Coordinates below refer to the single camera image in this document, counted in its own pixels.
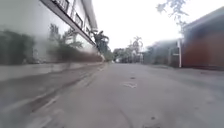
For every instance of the row of distant trees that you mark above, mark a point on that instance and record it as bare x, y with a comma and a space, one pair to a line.
128, 53

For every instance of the dark tree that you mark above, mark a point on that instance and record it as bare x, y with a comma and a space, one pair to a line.
101, 41

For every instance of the grey concrete road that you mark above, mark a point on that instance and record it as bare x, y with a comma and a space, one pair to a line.
140, 93

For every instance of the dark hedge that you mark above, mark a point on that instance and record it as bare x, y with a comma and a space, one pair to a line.
73, 51

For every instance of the grey fence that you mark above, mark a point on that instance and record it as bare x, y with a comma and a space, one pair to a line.
160, 53

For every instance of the raised concrete kerb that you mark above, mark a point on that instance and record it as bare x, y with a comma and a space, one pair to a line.
30, 69

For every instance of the concrete gutter strip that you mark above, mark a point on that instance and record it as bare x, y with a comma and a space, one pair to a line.
33, 93

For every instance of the white building with railing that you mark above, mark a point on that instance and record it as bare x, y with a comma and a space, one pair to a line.
33, 16

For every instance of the red walled building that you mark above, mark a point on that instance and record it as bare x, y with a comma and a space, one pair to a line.
206, 46

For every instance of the dark bush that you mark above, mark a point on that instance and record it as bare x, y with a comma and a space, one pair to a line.
15, 48

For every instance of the white gate post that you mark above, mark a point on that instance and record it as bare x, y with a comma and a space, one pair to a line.
180, 53

